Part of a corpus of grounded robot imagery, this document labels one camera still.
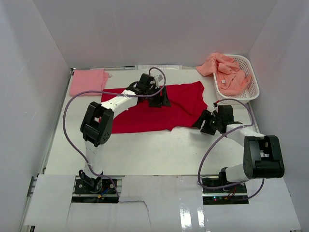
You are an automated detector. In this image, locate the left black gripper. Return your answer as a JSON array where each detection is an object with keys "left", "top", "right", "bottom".
[{"left": 145, "top": 86, "right": 171, "bottom": 108}]

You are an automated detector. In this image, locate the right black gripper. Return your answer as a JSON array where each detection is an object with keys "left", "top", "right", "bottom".
[{"left": 192, "top": 110, "right": 222, "bottom": 136}]

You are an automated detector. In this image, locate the red t shirt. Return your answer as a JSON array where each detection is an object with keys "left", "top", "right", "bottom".
[{"left": 112, "top": 81, "right": 208, "bottom": 134}]

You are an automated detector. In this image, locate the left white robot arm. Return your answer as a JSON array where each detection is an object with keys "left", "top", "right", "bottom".
[{"left": 79, "top": 73, "right": 171, "bottom": 193}]

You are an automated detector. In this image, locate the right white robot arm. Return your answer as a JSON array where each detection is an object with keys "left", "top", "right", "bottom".
[{"left": 193, "top": 103, "right": 285, "bottom": 193}]

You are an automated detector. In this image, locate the white paper sheet rear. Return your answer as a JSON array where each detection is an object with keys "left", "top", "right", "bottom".
[{"left": 135, "top": 65, "right": 182, "bottom": 70}]

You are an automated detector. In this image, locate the salmon t shirt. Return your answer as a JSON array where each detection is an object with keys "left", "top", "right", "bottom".
[{"left": 196, "top": 53, "right": 252, "bottom": 95}]

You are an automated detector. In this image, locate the white plastic basket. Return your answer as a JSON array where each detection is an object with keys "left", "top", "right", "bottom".
[{"left": 213, "top": 54, "right": 260, "bottom": 103}]

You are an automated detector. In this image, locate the folded pink t shirt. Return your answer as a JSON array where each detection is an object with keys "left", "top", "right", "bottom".
[{"left": 70, "top": 69, "right": 109, "bottom": 97}]

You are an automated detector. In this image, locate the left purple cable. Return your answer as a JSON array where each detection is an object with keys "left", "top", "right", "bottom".
[{"left": 62, "top": 67, "right": 166, "bottom": 197}]

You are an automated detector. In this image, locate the purple cable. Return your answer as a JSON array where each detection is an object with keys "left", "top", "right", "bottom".
[
  {"left": 197, "top": 98, "right": 265, "bottom": 200},
  {"left": 62, "top": 67, "right": 166, "bottom": 197}
]

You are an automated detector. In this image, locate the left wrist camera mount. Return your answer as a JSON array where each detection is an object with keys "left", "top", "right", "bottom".
[{"left": 154, "top": 75, "right": 164, "bottom": 87}]

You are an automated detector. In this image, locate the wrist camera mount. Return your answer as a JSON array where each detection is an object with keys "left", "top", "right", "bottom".
[
  {"left": 212, "top": 102, "right": 218, "bottom": 117},
  {"left": 154, "top": 75, "right": 164, "bottom": 87}
]

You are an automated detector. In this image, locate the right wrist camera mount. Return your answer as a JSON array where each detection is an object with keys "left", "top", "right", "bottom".
[{"left": 212, "top": 102, "right": 218, "bottom": 117}]

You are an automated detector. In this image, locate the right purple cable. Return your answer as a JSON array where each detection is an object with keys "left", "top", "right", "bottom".
[{"left": 197, "top": 98, "right": 265, "bottom": 200}]

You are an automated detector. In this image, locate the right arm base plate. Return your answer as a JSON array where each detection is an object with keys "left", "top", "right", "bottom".
[{"left": 202, "top": 184, "right": 249, "bottom": 205}]

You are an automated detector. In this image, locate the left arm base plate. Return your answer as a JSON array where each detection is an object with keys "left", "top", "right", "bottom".
[{"left": 71, "top": 177, "right": 119, "bottom": 203}]

